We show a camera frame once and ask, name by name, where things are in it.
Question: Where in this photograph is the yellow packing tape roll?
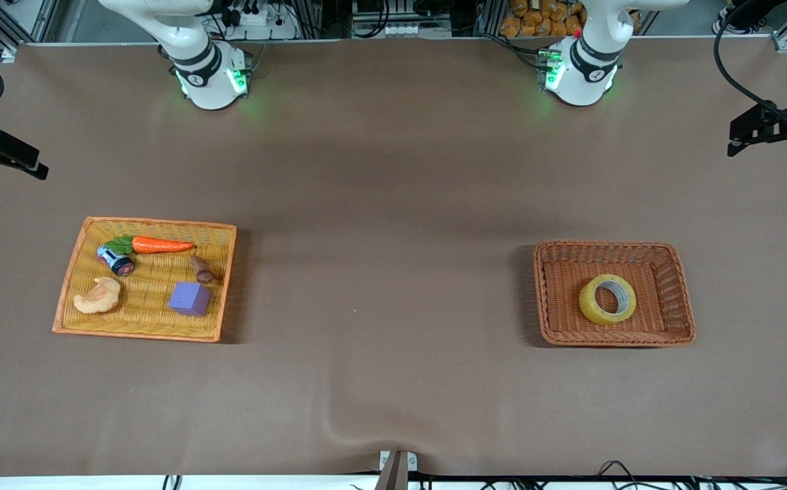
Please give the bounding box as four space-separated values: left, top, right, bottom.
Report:
578 274 637 326

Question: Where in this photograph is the small dark labelled jar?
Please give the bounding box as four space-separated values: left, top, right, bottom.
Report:
97 246 136 277

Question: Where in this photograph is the toy croissant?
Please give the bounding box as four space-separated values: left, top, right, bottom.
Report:
73 276 122 315

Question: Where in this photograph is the orange toy carrot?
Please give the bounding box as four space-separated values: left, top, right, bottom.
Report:
104 235 195 256

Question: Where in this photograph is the yellow basket with orange rim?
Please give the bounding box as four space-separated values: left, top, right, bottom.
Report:
52 216 238 343

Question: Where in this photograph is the brown toy mushroom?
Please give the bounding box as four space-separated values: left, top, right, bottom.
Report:
188 255 216 285

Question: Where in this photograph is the purple foam cube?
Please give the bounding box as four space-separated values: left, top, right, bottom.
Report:
168 281 212 318

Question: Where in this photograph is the bag of bread rolls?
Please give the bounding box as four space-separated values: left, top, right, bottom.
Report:
500 0 588 38

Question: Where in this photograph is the brown wicker basket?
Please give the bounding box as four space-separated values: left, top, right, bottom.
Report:
533 240 697 348

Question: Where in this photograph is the white power strip with plugs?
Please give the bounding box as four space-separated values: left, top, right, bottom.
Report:
227 0 299 40

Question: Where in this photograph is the brown table cover mat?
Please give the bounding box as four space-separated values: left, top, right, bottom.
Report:
0 37 787 477

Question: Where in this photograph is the long white power strip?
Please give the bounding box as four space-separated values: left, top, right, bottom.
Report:
352 24 421 39

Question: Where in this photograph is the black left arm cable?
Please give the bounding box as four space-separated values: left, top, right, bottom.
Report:
713 0 787 127

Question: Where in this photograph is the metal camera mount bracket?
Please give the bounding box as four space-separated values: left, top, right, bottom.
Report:
374 449 418 490

